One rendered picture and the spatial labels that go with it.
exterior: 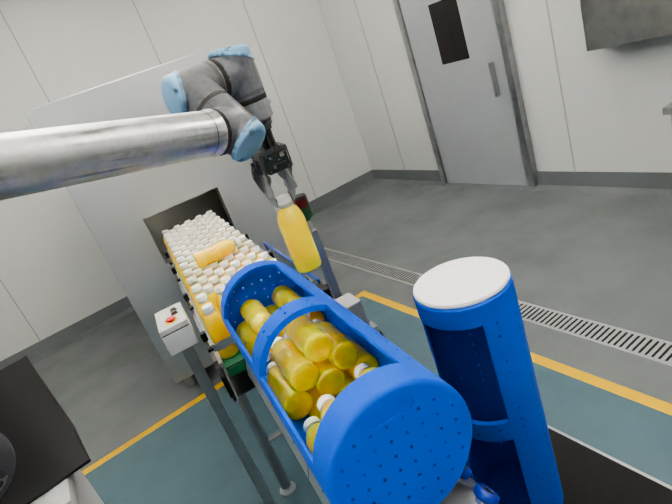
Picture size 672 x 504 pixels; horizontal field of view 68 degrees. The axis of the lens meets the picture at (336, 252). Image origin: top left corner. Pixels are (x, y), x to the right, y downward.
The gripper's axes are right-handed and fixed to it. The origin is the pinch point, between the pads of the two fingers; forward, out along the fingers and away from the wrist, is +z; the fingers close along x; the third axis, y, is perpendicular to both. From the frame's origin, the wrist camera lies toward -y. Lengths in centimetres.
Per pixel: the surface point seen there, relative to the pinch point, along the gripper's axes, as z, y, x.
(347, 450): 22, 60, -20
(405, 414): 23, 60, -8
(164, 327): 39, -45, -43
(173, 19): -72, -474, 77
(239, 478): 152, -87, -52
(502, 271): 40, 19, 47
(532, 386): 76, 27, 43
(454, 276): 41, 8, 38
